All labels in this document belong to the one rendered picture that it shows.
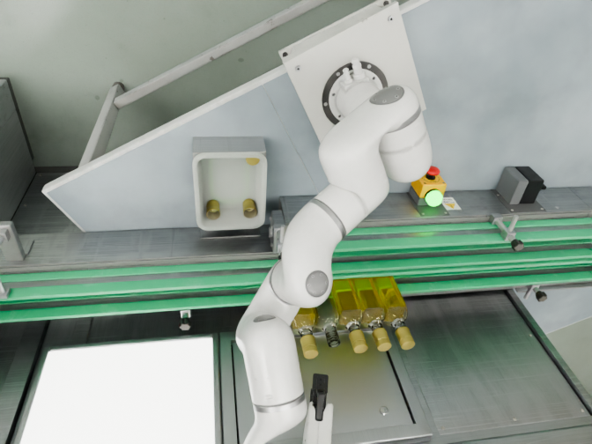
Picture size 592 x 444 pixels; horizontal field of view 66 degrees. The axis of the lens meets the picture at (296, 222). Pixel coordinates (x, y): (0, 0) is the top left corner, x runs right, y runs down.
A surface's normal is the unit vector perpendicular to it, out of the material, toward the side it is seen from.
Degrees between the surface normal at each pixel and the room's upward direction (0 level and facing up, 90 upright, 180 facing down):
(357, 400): 90
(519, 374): 90
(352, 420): 90
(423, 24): 0
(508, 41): 0
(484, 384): 91
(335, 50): 4
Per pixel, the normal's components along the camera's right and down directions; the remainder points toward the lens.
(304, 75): 0.22, 0.58
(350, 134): -0.29, -0.56
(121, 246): 0.07, -0.79
